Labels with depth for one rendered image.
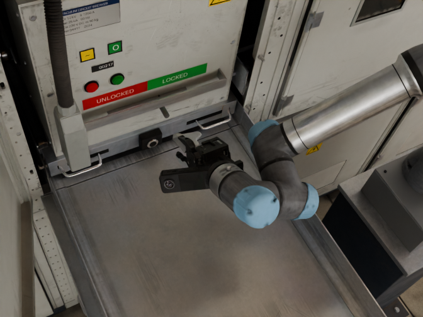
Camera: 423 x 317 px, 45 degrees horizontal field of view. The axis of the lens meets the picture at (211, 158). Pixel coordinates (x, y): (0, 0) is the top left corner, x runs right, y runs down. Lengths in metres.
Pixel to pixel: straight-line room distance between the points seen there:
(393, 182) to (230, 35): 0.61
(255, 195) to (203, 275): 0.38
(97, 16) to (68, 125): 0.23
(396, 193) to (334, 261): 0.29
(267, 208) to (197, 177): 0.19
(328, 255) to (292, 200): 0.36
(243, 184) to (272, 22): 0.45
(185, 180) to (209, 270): 0.28
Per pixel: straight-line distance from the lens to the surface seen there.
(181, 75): 1.27
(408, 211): 1.47
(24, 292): 1.27
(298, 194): 1.02
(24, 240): 1.32
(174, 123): 1.39
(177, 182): 1.08
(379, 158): 2.42
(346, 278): 1.32
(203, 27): 1.19
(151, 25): 1.12
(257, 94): 1.43
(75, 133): 1.09
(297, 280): 1.30
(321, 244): 1.34
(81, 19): 1.04
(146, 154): 1.41
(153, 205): 1.33
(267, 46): 1.29
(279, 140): 1.06
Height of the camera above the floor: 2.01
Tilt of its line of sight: 55 degrees down
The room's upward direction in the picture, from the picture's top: 11 degrees clockwise
